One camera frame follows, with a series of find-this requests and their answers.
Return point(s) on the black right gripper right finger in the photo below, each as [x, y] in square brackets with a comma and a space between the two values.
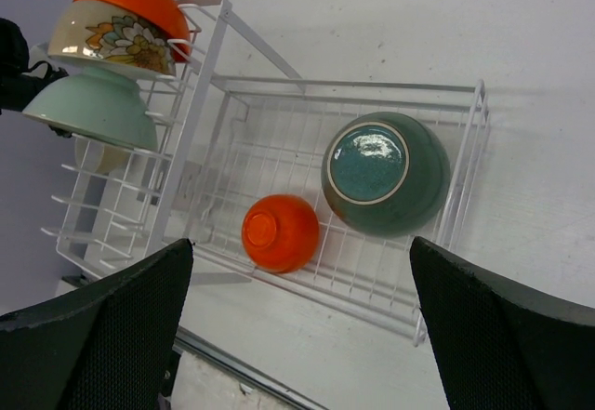
[499, 344]

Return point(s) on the white wire dish rack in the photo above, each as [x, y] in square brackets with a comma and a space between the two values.
[238, 123]

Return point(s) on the large teal ceramic bowl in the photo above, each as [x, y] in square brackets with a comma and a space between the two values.
[385, 174]

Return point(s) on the small orange bowl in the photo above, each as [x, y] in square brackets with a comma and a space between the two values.
[280, 233]

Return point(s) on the mint green bowl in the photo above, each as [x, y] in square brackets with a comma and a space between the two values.
[98, 104]

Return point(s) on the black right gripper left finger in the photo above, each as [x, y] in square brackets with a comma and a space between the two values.
[105, 345]

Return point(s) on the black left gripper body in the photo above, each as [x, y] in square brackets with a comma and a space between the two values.
[21, 82]

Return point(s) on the floral beige bowl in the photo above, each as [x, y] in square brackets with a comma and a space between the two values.
[95, 33]

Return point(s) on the plain beige bowl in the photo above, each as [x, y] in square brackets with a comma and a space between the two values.
[97, 157]

